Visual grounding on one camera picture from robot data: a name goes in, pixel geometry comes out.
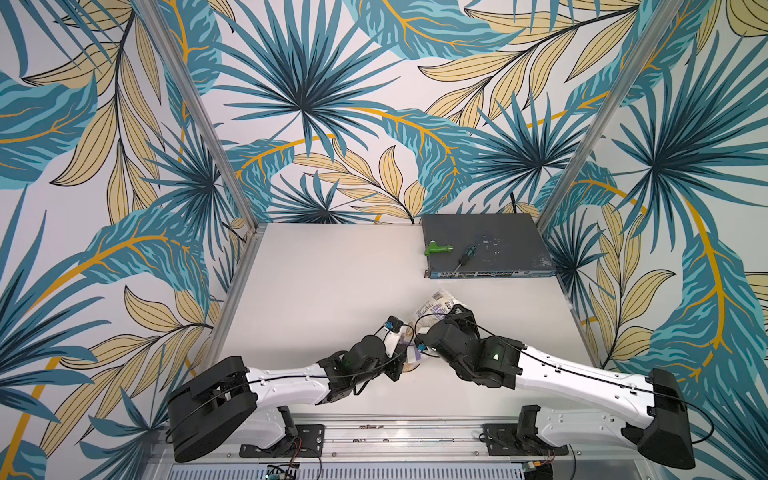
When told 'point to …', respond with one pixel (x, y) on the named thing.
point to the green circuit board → (276, 476)
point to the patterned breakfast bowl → (412, 359)
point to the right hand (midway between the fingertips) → (450, 316)
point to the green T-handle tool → (435, 248)
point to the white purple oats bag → (434, 310)
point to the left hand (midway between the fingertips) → (408, 352)
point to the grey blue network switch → (507, 245)
